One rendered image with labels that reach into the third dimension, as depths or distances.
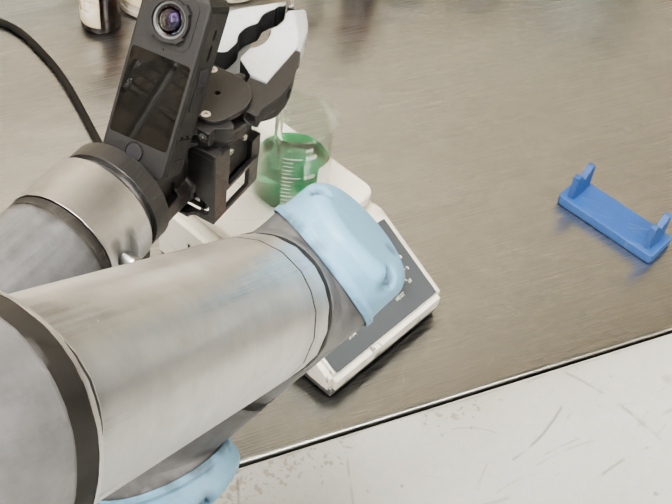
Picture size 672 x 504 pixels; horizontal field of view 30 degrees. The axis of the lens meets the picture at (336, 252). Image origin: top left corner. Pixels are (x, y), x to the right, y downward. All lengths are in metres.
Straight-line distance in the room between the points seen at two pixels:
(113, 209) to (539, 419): 0.41
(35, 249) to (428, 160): 0.54
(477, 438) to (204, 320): 0.52
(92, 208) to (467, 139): 0.54
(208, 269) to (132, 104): 0.26
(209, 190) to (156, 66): 0.10
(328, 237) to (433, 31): 0.68
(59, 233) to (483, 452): 0.40
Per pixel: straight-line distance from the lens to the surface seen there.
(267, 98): 0.79
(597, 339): 1.04
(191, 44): 0.73
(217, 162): 0.78
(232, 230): 0.95
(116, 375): 0.40
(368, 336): 0.96
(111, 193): 0.72
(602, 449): 0.98
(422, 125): 1.18
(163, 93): 0.74
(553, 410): 0.99
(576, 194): 1.13
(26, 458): 0.33
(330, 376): 0.95
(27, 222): 0.70
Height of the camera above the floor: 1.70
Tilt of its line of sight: 49 degrees down
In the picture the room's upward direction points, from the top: 7 degrees clockwise
